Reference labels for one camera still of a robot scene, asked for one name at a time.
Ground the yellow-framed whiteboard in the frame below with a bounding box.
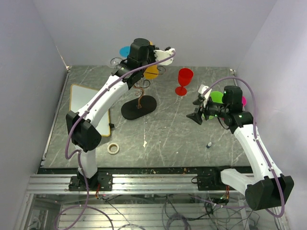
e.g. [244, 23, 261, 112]
[69, 84, 111, 137]

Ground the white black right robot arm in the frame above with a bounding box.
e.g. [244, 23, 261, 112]
[187, 85, 294, 210]

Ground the blue plastic wine glass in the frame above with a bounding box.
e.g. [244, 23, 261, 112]
[119, 46, 130, 58]

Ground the masking tape roll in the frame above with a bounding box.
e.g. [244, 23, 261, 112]
[107, 143, 120, 155]

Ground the green plastic wine glass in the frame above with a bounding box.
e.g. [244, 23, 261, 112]
[202, 91, 223, 120]

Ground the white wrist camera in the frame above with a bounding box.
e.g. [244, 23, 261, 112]
[198, 84, 212, 106]
[154, 48, 176, 66]

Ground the pink plastic wine glass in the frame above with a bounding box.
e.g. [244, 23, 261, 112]
[222, 94, 247, 115]

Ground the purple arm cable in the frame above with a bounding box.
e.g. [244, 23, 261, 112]
[53, 49, 176, 230]
[202, 76, 286, 218]

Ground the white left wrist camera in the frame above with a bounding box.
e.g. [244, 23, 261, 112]
[154, 48, 176, 66]

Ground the clear wine glass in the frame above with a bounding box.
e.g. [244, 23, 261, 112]
[110, 57, 122, 67]

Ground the small blue-capped bottle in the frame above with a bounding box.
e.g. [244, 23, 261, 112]
[206, 142, 212, 149]

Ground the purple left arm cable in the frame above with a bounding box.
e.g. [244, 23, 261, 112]
[53, 49, 176, 230]

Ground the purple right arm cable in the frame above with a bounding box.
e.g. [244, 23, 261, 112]
[202, 76, 286, 218]

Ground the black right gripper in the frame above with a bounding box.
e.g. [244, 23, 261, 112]
[187, 95, 229, 124]

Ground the copper wire wine glass rack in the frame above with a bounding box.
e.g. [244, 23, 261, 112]
[121, 65, 166, 120]

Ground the red plastic wine glass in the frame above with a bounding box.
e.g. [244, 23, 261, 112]
[175, 68, 194, 96]

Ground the orange plastic wine glass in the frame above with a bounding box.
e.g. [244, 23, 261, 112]
[143, 42, 159, 80]

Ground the aluminium mounting rail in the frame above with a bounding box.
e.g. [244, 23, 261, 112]
[26, 167, 255, 195]

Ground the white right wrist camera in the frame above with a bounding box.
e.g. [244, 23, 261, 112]
[198, 84, 212, 106]

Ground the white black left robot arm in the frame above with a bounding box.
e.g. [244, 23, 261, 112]
[65, 38, 159, 190]

